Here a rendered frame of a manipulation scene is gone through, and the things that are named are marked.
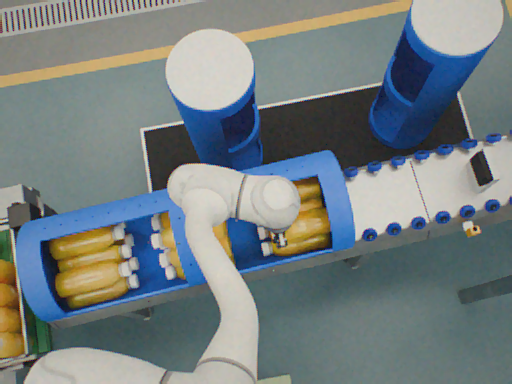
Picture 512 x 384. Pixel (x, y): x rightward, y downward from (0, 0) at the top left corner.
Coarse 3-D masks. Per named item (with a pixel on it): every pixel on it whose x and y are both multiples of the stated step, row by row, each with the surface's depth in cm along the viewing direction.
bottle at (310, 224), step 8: (304, 216) 161; (312, 216) 161; (320, 216) 161; (328, 216) 160; (296, 224) 160; (304, 224) 160; (312, 224) 160; (320, 224) 160; (328, 224) 160; (288, 232) 160; (296, 232) 160; (304, 232) 160; (312, 232) 161; (320, 232) 161; (288, 240) 162; (296, 240) 162
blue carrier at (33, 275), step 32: (288, 160) 162; (320, 160) 157; (160, 192) 160; (32, 224) 158; (64, 224) 155; (96, 224) 153; (128, 224) 176; (256, 224) 179; (352, 224) 153; (32, 256) 151; (192, 256) 152; (256, 256) 173; (288, 256) 169; (32, 288) 150; (160, 288) 168
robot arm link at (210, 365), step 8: (200, 368) 88; (208, 368) 87; (216, 368) 87; (224, 368) 87; (232, 368) 87; (240, 368) 88; (168, 376) 84; (176, 376) 84; (184, 376) 84; (192, 376) 85; (200, 376) 85; (208, 376) 86; (216, 376) 85; (224, 376) 85; (232, 376) 86; (240, 376) 87; (248, 376) 88
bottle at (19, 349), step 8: (0, 336) 163; (8, 336) 164; (16, 336) 168; (8, 344) 163; (16, 344) 166; (32, 344) 177; (0, 352) 162; (8, 352) 164; (16, 352) 168; (24, 352) 173
